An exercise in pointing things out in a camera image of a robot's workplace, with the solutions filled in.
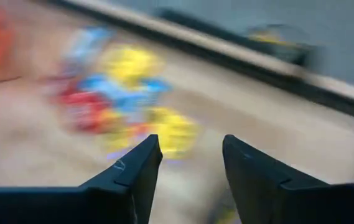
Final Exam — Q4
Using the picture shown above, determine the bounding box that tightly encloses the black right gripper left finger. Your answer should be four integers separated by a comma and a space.
0, 134, 163, 224

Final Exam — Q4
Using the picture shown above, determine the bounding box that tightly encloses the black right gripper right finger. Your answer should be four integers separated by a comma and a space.
222, 134, 354, 224

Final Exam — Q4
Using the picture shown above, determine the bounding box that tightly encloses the yellow purple Sour Patch pack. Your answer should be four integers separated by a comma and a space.
101, 117, 147, 154

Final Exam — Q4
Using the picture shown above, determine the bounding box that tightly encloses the red Skittles candy pack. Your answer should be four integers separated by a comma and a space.
67, 92, 116, 134

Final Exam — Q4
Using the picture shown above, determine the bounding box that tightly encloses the yellow candy pack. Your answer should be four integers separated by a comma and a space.
101, 45, 165, 88
146, 106, 202, 160

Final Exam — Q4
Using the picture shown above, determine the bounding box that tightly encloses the blue silver Hershey's bar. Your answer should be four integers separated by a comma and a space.
144, 77, 174, 96
67, 26, 113, 73
79, 74, 152, 110

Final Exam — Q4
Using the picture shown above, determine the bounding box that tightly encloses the white base black pole stand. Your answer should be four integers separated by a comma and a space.
245, 24, 318, 68

